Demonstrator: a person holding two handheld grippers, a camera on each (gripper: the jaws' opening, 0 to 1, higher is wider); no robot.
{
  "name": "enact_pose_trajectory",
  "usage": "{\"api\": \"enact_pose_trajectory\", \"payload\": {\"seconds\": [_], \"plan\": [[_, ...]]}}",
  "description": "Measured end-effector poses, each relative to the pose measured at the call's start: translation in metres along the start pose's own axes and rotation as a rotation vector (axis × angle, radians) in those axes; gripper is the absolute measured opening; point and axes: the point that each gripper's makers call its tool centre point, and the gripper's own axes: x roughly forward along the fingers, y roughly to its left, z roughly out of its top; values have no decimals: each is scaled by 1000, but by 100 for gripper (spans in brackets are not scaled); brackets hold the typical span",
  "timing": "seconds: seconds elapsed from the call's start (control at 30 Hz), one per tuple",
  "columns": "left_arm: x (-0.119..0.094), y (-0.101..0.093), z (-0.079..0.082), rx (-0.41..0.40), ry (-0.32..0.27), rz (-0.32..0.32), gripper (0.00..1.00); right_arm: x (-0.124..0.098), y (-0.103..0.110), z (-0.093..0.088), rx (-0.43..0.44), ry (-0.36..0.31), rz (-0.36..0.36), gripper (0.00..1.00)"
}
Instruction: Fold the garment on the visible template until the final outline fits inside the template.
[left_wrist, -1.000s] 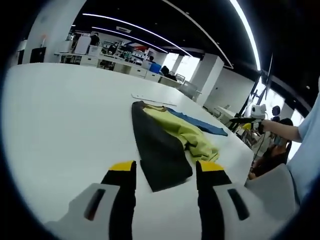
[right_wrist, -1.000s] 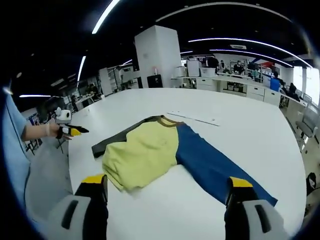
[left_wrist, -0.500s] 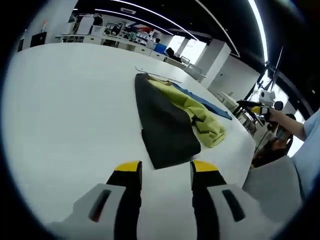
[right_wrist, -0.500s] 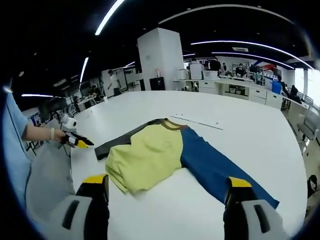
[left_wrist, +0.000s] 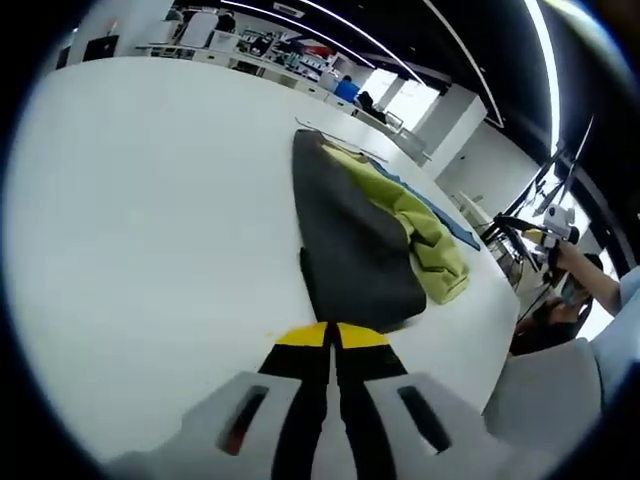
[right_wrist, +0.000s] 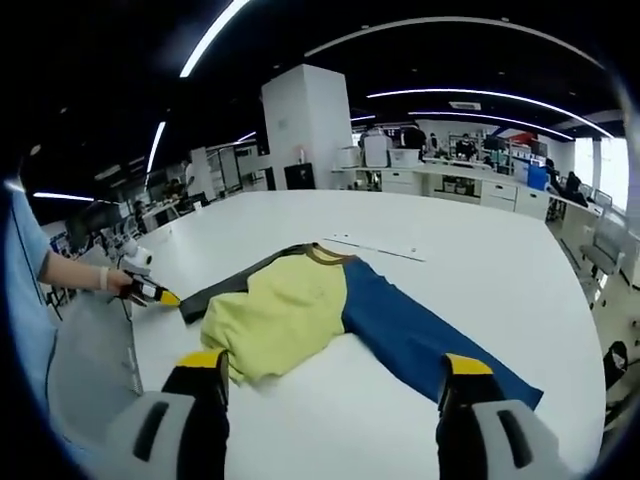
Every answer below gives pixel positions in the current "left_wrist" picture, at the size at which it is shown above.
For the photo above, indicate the white tall cabinet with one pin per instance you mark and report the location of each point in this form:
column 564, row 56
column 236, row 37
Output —
column 197, row 30

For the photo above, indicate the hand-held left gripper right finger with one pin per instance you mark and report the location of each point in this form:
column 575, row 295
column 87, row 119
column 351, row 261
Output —
column 400, row 415

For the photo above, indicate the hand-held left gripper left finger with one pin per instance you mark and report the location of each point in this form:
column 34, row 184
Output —
column 240, row 415

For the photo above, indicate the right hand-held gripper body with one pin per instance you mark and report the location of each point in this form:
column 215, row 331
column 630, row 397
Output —
column 560, row 227

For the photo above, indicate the ceiling light strip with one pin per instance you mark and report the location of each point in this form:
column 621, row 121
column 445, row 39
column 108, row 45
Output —
column 310, row 31
column 547, row 65

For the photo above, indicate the red blue wall banner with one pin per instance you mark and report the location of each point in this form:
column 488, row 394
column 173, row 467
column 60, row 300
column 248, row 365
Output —
column 316, row 51

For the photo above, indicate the yellow-green garment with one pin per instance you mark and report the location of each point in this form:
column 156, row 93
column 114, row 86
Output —
column 350, row 240

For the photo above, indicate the black metal stand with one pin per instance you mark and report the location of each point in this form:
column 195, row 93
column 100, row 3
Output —
column 565, row 165

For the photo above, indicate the ceiling air vent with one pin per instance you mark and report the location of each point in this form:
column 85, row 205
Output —
column 289, row 9

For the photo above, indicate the white flat strip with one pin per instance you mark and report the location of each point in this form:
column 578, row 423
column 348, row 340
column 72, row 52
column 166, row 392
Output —
column 345, row 142

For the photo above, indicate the white workbench with drawers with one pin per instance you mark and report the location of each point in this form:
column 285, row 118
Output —
column 300, row 82

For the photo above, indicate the white storage box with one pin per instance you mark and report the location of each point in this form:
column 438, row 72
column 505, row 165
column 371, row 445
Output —
column 225, row 40

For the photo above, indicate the grey mesh chair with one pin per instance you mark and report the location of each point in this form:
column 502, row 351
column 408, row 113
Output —
column 407, row 137

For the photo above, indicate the black cabinet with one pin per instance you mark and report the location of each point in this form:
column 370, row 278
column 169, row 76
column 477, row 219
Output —
column 100, row 48

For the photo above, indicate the white square pillar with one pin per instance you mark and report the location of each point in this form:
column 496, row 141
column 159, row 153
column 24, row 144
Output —
column 140, row 25
column 455, row 125

